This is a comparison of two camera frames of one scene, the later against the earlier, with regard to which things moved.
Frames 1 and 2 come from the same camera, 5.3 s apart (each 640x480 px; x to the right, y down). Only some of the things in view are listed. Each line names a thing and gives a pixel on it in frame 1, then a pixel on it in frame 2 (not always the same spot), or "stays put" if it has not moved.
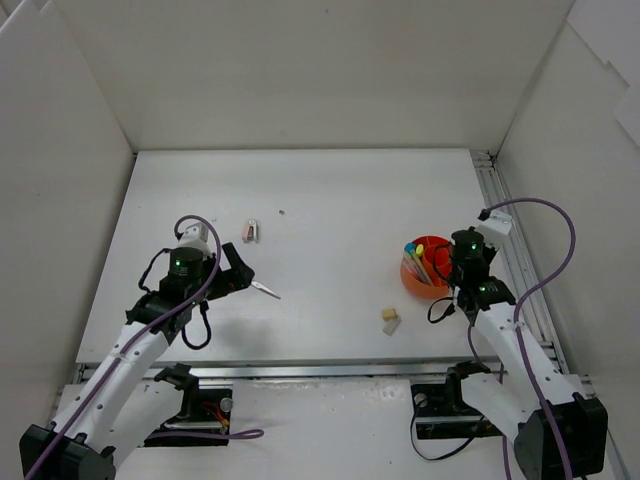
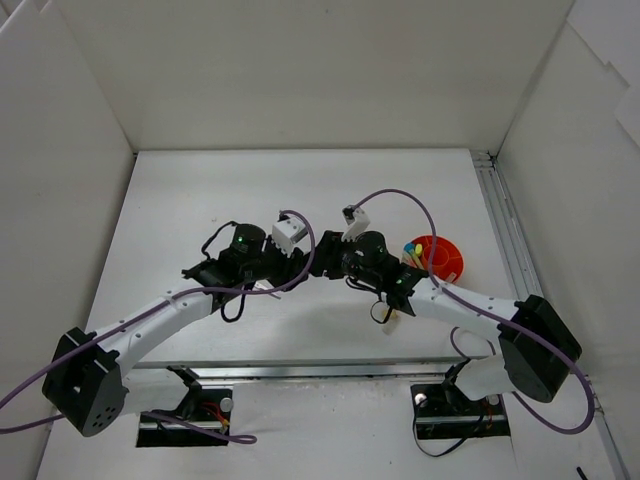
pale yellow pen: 422,268 stays put
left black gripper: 228,273 to 288,262
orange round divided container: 438,259 stays put
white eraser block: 390,326 stays put
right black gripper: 454,273 to 329,253
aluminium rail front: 406,369 stays put
